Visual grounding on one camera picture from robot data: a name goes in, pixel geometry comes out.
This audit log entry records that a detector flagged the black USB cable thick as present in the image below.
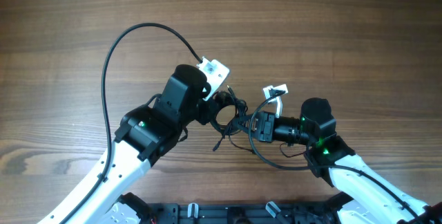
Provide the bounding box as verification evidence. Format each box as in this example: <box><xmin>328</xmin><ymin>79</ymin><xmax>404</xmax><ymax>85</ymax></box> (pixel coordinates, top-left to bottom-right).
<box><xmin>210</xmin><ymin>86</ymin><xmax>251</xmax><ymax>151</ymax></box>

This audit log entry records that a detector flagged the black USB cable thin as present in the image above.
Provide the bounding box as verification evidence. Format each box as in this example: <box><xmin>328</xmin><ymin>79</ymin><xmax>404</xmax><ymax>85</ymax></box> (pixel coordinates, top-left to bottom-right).
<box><xmin>220</xmin><ymin>113</ymin><xmax>255</xmax><ymax>154</ymax></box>

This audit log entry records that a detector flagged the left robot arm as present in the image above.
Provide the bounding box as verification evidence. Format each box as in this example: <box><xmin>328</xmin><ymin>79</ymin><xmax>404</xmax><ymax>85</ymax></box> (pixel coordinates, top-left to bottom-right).
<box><xmin>42</xmin><ymin>60</ymin><xmax>230</xmax><ymax>223</ymax></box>

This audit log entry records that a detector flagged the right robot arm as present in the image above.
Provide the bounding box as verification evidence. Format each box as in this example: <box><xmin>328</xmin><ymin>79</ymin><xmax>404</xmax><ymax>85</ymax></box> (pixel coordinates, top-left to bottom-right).
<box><xmin>233</xmin><ymin>97</ymin><xmax>441</xmax><ymax>223</ymax></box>

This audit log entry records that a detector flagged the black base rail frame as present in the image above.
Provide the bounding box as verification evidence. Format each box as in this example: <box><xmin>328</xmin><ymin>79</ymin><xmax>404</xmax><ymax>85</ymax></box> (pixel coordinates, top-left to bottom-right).
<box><xmin>117</xmin><ymin>193</ymin><xmax>352</xmax><ymax>224</ymax></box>

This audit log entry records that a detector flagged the left camera cable black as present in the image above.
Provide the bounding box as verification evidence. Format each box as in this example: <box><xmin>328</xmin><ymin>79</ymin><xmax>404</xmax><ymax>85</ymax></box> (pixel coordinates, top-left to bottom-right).
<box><xmin>58</xmin><ymin>22</ymin><xmax>204</xmax><ymax>224</ymax></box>

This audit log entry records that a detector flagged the camera cable black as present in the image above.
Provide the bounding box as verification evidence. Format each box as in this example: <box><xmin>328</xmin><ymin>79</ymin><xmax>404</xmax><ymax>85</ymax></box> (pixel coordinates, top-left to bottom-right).
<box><xmin>247</xmin><ymin>91</ymin><xmax>424</xmax><ymax>224</ymax></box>
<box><xmin>58</xmin><ymin>22</ymin><xmax>204</xmax><ymax>224</ymax></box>

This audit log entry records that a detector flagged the right camera cable black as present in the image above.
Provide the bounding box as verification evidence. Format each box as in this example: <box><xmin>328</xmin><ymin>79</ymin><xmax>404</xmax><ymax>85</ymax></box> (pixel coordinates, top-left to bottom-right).
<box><xmin>247</xmin><ymin>91</ymin><xmax>424</xmax><ymax>224</ymax></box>

